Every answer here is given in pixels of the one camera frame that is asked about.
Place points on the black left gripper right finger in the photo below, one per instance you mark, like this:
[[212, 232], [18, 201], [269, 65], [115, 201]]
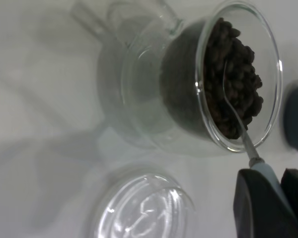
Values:
[[296, 188]]

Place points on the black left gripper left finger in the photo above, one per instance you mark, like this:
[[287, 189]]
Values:
[[258, 208]]

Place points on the clear glass lid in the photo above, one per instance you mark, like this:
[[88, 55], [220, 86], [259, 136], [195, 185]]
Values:
[[139, 210]]

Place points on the dark coffee beans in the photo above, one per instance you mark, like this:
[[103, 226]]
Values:
[[228, 74]]

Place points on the double-walled glass cup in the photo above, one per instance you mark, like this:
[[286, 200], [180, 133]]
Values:
[[139, 99]]

